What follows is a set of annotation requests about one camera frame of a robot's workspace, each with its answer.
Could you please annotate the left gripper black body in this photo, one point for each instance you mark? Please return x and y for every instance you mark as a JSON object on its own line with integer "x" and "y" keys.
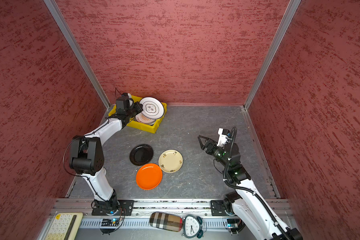
{"x": 134, "y": 109}

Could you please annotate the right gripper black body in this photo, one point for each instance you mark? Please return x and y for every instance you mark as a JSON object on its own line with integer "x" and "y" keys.
{"x": 218, "y": 153}

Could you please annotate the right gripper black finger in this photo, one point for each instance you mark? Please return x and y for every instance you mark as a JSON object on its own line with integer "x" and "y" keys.
{"x": 209, "y": 146}
{"x": 203, "y": 139}

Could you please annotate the orange sunburst plate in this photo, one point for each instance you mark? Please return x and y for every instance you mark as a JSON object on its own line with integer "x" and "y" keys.
{"x": 140, "y": 118}

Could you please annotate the white flower motif plate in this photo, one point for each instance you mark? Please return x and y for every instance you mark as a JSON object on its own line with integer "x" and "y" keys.
{"x": 152, "y": 108}

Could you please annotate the cream yellow plate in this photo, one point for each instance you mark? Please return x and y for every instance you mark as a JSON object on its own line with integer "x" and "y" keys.
{"x": 170, "y": 161}

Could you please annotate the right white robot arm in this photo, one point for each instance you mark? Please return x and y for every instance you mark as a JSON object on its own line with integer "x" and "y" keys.
{"x": 246, "y": 202}

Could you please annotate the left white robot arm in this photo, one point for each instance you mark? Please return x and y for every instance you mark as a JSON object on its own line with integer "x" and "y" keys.
{"x": 87, "y": 156}

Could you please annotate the black plate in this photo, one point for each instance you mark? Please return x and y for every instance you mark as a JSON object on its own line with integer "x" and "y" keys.
{"x": 141, "y": 154}

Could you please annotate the right circuit board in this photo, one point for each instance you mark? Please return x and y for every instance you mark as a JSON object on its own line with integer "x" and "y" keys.
{"x": 233, "y": 224}

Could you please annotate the circuit board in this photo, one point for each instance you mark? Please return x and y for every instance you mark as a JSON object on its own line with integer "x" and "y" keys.
{"x": 233, "y": 224}
{"x": 109, "y": 223}

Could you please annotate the teal alarm clock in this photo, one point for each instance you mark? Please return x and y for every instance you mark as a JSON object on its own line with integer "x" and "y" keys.
{"x": 193, "y": 227}

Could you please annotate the plaid glasses case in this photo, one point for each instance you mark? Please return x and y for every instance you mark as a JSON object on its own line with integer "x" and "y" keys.
{"x": 166, "y": 221}

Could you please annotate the left circuit board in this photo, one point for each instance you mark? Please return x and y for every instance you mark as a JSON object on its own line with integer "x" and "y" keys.
{"x": 109, "y": 223}

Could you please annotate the cream calculator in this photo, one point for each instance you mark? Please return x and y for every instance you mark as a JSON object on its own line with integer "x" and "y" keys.
{"x": 64, "y": 226}

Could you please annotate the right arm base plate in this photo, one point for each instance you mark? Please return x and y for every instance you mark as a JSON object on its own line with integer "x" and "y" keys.
{"x": 218, "y": 208}

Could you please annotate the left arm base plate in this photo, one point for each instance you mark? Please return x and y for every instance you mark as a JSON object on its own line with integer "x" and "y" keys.
{"x": 123, "y": 208}

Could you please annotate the aluminium corner post left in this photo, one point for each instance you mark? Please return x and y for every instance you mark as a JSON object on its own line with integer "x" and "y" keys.
{"x": 69, "y": 36}

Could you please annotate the aluminium corner post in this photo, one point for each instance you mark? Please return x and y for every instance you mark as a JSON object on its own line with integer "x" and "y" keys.
{"x": 69, "y": 36}
{"x": 279, "y": 35}

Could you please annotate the aluminium corner post right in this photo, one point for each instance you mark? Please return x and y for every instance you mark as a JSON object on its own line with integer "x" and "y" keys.
{"x": 279, "y": 35}

